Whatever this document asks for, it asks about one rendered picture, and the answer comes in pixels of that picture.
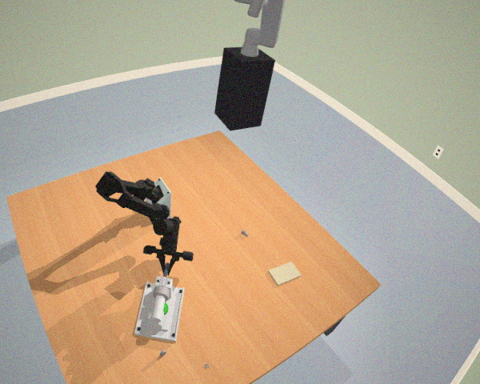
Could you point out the beige flat rectangular plate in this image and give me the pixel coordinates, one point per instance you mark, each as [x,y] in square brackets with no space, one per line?
[284,273]

